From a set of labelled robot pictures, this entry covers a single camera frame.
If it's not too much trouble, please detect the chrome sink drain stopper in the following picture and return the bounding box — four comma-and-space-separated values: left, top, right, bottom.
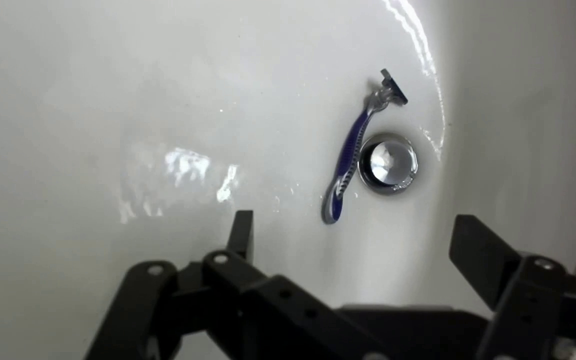
360, 132, 419, 194

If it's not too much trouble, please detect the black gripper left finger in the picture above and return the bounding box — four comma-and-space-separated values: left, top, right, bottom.
86, 211, 381, 360

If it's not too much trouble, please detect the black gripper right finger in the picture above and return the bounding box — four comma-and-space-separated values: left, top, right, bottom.
447, 214, 576, 360

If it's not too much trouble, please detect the white oval sink basin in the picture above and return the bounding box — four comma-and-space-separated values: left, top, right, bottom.
0, 0, 576, 360

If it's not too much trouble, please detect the blue silver razor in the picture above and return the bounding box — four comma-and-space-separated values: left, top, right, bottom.
319, 69, 408, 225

